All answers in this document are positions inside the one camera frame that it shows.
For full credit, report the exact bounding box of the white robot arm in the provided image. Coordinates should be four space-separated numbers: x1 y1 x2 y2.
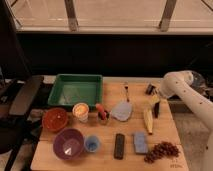
157 70 213 171

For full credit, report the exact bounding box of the bunch of red grapes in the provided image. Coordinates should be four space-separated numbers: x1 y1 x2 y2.
144 141 179 163

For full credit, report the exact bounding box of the white paper cup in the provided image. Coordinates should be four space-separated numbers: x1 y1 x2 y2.
72 103 89 122

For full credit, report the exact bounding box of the blue sponge block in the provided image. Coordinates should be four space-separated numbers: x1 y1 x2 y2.
134 132 148 154

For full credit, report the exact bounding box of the black office chair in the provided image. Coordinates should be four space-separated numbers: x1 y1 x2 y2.
0 75 44 171

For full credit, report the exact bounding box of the black handled brush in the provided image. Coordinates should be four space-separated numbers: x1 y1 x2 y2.
145 84 160 117

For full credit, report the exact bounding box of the purple bowl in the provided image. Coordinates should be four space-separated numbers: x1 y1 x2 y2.
53 128 84 160

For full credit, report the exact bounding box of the black remote control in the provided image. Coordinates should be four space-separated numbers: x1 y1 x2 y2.
114 133 125 160

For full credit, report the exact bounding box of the small blue cup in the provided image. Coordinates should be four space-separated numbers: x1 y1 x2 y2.
84 135 100 153

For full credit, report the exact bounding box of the red-brown bowl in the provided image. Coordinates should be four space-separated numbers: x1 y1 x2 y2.
42 107 68 132

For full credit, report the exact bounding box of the red-handled tool in cup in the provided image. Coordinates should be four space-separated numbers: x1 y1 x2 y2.
96 103 109 125

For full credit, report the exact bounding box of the green plastic tray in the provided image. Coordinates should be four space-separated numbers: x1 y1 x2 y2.
48 74 103 108

